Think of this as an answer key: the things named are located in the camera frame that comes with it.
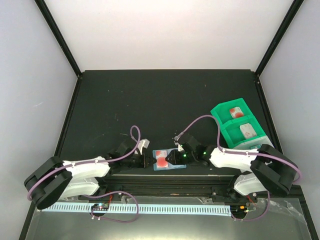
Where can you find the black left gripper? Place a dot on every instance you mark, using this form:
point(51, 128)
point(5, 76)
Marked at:
point(146, 164)

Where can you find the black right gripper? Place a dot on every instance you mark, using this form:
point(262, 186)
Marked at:
point(175, 160)

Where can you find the blue leather card holder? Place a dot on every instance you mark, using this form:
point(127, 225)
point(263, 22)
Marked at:
point(170, 166)

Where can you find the red circle chip card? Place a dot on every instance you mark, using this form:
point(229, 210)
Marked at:
point(160, 156)

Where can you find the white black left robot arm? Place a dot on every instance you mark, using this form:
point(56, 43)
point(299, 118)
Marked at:
point(58, 179)

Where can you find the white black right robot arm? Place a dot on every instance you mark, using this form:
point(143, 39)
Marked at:
point(262, 169)

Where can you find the left controller circuit board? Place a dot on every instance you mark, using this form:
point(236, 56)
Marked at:
point(100, 207)

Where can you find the controller circuit board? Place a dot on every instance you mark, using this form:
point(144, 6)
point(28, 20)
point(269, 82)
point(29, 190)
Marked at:
point(100, 207)
point(242, 208)

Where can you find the green divided storage bin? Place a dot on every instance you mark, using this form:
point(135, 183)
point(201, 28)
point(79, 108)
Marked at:
point(230, 128)

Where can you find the right controller circuit board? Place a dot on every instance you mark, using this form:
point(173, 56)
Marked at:
point(242, 208)

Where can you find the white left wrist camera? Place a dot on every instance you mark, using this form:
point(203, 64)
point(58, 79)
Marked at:
point(142, 144)

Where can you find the black aluminium front rail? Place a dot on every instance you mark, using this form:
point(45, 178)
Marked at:
point(199, 186)

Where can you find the light blue slotted cable duct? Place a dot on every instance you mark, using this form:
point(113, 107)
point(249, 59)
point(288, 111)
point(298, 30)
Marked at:
point(153, 209)

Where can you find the black left side rail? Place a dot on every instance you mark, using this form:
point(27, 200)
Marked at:
point(57, 152)

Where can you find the black right side rail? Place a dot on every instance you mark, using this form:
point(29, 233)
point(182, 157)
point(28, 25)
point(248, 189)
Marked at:
point(273, 136)

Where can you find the black rear left frame post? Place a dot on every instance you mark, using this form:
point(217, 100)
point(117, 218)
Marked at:
point(47, 15)

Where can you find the black frame post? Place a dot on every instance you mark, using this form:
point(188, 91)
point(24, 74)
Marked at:
point(47, 15)
point(282, 29)

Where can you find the black rear right frame post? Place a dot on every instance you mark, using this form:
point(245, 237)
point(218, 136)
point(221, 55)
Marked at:
point(282, 29)

